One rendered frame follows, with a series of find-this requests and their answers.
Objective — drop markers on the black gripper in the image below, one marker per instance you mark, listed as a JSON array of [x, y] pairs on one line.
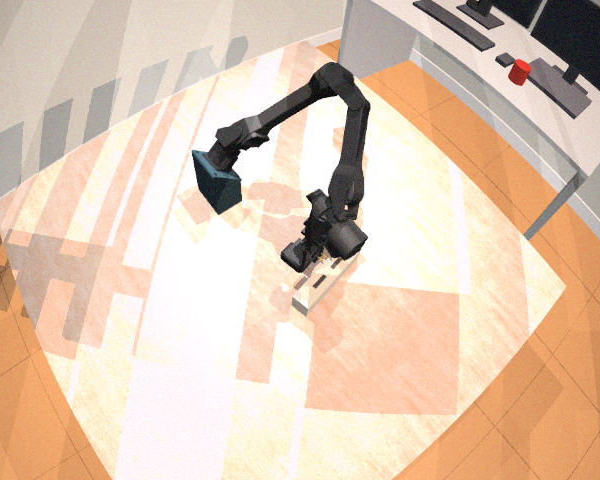
[[302, 252]]

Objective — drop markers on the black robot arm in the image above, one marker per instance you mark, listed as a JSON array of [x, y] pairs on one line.
[[328, 214]]

